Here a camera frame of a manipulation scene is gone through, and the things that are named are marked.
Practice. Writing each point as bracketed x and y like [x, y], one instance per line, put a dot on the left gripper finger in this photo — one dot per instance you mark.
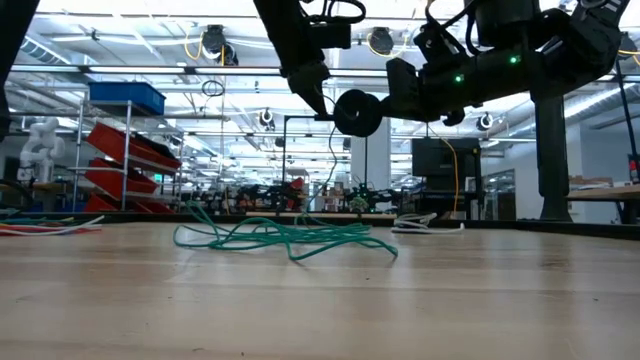
[317, 95]

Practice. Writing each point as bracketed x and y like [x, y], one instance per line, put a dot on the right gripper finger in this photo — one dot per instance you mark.
[405, 90]

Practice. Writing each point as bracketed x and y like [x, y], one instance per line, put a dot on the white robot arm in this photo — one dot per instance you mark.
[42, 145]

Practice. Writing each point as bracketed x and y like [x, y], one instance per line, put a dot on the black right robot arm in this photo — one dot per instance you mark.
[575, 45]

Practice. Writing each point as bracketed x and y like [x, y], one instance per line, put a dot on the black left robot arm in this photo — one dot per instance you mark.
[10, 50]

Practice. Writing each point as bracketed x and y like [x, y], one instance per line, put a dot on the black workstation robot arm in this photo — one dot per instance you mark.
[372, 197]
[270, 192]

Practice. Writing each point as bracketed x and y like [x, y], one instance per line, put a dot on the black monitor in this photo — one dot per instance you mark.
[435, 157]

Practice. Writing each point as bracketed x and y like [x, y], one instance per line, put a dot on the white structural column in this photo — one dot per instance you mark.
[380, 165]

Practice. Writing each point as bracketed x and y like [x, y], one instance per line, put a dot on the tall black upright panel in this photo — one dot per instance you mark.
[552, 150]

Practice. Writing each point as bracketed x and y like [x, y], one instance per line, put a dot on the green fuzzy object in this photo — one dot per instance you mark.
[359, 204]

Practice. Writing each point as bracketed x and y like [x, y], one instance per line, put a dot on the black monitor cart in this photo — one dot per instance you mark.
[445, 200]

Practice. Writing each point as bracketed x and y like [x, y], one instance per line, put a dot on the wooden workstation table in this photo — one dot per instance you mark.
[370, 216]

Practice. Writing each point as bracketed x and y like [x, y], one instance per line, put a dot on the thin black pole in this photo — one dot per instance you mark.
[627, 115]

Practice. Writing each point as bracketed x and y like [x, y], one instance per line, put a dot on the light wooden table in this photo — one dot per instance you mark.
[605, 192]

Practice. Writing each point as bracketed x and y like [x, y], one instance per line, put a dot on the blue plastic bin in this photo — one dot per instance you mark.
[125, 97]

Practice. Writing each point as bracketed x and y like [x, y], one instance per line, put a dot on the metal shelf rack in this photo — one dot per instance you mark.
[127, 115]

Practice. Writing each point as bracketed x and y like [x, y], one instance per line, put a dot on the red plastic shelf bin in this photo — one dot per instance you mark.
[107, 180]
[107, 140]
[97, 205]

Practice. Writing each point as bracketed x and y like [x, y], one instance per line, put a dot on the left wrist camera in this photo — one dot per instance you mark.
[330, 36]

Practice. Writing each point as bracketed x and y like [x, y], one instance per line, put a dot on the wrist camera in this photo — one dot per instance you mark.
[330, 36]
[440, 47]

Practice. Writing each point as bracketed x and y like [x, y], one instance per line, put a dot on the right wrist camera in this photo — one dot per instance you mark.
[440, 47]

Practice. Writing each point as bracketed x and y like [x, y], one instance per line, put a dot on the black workstation frame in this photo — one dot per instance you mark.
[284, 150]

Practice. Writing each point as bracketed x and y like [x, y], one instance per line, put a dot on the silver ventilation duct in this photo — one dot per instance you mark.
[50, 50]

